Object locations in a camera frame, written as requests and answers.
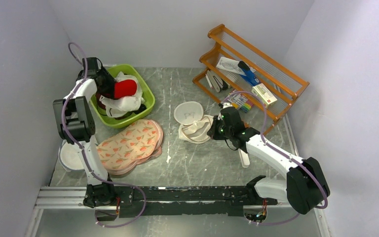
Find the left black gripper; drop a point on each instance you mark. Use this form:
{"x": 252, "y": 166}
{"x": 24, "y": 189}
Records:
{"x": 111, "y": 81}

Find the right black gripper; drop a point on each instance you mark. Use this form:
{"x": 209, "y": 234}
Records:
{"x": 212, "y": 132}

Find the red garment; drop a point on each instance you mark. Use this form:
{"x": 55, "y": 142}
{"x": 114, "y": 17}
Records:
{"x": 124, "y": 88}

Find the white satin bra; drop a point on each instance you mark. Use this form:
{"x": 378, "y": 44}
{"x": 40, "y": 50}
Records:
{"x": 124, "y": 106}

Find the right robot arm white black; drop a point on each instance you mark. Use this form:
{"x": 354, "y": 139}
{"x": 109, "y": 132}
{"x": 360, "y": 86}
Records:
{"x": 303, "y": 185}

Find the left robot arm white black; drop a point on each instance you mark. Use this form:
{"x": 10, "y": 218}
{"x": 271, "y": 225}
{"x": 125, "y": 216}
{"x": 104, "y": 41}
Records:
{"x": 76, "y": 125}

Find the colourful marker pack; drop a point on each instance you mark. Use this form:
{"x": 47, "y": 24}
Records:
{"x": 240, "y": 101}

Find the white plastic bar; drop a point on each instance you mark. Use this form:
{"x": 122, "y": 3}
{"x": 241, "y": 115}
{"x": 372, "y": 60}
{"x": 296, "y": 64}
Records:
{"x": 244, "y": 158}

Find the white black items under rack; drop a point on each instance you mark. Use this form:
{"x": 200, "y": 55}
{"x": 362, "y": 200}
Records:
{"x": 215, "y": 82}

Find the green plastic basin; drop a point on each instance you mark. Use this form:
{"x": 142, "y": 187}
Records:
{"x": 148, "y": 96}

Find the white green box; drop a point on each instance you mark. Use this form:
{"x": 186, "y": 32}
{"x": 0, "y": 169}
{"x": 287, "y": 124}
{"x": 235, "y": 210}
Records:
{"x": 265, "y": 95}

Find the orange wooden rack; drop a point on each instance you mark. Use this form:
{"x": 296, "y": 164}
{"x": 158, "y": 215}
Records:
{"x": 285, "y": 85}

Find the white packet on rack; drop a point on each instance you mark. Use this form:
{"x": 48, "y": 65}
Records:
{"x": 229, "y": 65}

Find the floral peach placemat stack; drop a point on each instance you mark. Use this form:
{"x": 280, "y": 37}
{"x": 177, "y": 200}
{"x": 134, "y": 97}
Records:
{"x": 135, "y": 145}

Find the blue handled tool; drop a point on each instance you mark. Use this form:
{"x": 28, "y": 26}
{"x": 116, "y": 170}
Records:
{"x": 249, "y": 75}

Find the aluminium rail frame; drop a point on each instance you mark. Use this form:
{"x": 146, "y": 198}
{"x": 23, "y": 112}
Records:
{"x": 72, "y": 197}

